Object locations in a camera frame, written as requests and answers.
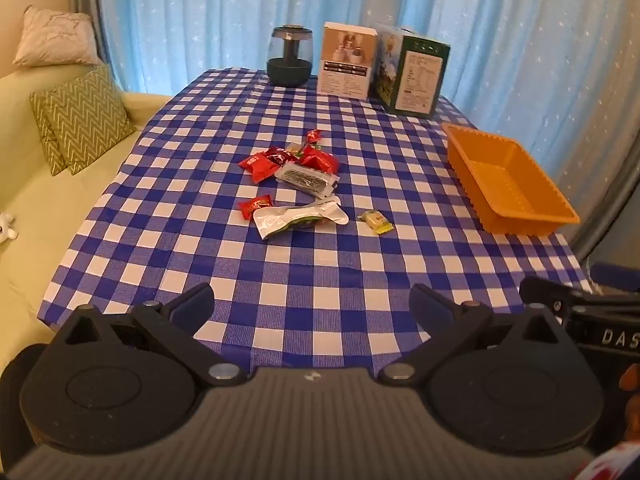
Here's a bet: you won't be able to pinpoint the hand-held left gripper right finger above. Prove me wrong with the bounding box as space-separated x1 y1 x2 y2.
380 284 576 386

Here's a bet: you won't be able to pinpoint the white cardboard box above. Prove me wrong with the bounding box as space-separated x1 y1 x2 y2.
316 21 378 99

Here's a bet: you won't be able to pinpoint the blue white checkered tablecloth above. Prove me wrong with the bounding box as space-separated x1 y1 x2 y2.
37 67 593 376

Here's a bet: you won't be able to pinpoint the red white patterned clothing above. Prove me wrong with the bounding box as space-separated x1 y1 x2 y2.
575 440 640 480

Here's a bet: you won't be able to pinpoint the dark red snack packet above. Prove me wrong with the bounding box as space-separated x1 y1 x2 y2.
267 147 300 166

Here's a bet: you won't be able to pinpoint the long red snack packet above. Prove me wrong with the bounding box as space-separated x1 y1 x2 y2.
238 149 281 182

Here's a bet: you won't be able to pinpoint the green cardboard box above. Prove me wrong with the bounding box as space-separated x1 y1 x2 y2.
371 22 451 121

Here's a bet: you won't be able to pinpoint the yellow green candy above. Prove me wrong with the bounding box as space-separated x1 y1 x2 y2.
357 210 395 235

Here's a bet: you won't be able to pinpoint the dark green glass humidifier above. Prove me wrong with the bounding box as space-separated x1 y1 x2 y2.
266 25 315 87

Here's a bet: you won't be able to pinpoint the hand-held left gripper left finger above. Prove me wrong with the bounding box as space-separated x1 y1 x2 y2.
55 282 242 388

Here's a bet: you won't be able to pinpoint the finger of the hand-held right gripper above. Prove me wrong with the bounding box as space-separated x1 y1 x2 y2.
520 276 598 318
590 262 640 293

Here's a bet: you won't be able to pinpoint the blue star curtain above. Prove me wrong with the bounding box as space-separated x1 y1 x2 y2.
95 0 640 186

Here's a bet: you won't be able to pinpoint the white silver snack packet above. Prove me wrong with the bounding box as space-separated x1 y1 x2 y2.
252 197 350 242

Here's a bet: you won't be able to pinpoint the white pillow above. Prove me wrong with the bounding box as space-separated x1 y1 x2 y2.
12 5 101 68

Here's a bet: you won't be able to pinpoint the light green sofa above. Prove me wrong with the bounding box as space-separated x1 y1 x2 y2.
0 62 173 376

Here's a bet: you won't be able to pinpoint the clear packet dark contents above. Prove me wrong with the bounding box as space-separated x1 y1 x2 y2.
274 162 341 198

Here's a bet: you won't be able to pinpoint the red snack packet white print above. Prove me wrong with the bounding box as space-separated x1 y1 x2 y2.
300 146 342 173

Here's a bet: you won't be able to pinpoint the green zigzag pillow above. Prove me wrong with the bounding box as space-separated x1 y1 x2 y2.
29 91 68 177
42 64 138 176

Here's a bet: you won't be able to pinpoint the orange plastic tray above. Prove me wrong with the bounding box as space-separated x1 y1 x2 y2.
441 122 581 237

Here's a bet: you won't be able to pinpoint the person's right hand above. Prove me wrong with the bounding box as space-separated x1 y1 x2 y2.
620 360 640 441

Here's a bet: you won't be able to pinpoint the small red snack packet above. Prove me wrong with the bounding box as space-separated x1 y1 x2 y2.
238 194 275 221

